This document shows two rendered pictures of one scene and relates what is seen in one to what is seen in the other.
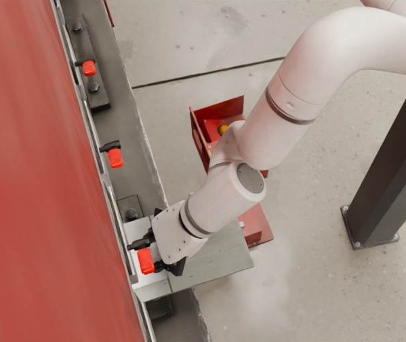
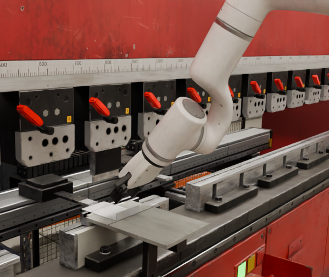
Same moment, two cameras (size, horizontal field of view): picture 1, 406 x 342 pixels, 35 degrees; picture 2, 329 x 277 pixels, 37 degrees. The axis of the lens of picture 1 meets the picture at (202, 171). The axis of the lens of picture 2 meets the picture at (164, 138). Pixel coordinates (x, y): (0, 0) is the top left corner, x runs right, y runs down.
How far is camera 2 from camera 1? 1.28 m
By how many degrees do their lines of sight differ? 65
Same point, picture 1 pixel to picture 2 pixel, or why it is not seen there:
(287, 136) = (211, 37)
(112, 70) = (240, 208)
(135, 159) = not seen: hidden behind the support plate
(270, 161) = (198, 63)
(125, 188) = not seen: hidden behind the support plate
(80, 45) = (238, 190)
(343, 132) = not seen: outside the picture
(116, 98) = (226, 214)
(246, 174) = (193, 105)
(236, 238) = (178, 234)
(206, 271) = (138, 231)
